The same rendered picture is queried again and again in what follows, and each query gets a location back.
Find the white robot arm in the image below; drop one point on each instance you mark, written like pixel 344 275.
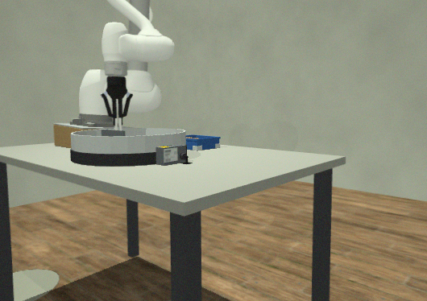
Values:
pixel 118 47

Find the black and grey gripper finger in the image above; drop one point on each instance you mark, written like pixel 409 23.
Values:
pixel 114 115
pixel 120 114

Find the blue crate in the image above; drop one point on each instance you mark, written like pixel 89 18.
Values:
pixel 203 143

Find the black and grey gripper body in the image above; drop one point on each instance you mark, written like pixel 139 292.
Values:
pixel 116 83

